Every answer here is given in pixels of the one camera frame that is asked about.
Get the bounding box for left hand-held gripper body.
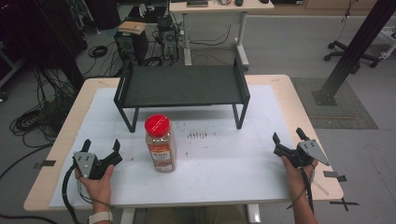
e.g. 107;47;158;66
72;150;123;181

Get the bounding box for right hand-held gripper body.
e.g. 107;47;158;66
273;138;331;169

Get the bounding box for red-lidded spice jar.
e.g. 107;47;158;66
144;114;177;174

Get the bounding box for black metal shelf rack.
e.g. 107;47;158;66
113;57;251;134

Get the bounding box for person's left hand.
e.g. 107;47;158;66
74;163;116;215

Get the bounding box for person's right hand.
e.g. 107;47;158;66
280;155;319;203

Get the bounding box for black tape strip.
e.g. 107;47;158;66
33;160;57;170
322;170;347;183

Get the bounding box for grey floor mat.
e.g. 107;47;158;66
290;77;379;131

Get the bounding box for white wristwatch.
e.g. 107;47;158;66
88;210;114;224

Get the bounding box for black tape cross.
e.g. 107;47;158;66
329;197;360;213

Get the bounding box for white table sheet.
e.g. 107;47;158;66
49;84;295;209

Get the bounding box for office chair base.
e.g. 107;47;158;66
323;39;383;76

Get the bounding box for black computer tower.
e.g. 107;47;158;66
113;28;149;65

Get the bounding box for person's olive pants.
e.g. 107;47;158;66
144;204;248;224

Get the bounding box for dark curtain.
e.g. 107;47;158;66
0;0;89;91

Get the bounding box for flat cardboard box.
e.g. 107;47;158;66
118;21;148;35

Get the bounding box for white office desk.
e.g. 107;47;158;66
168;0;276;73

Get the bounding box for dark phone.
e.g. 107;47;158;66
186;0;209;8

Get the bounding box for right hand-held gripper cable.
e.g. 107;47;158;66
286;166;315;215

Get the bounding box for hand-held gripper cable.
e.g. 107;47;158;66
286;166;315;215
61;163;82;224

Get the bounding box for left hand-held gripper cable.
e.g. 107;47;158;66
61;163;82;224

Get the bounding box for tangle of black cables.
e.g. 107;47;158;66
8;66;78;148

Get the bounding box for coiled black cable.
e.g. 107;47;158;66
88;45;108;59

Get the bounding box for black metal post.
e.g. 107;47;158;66
311;0;396;106

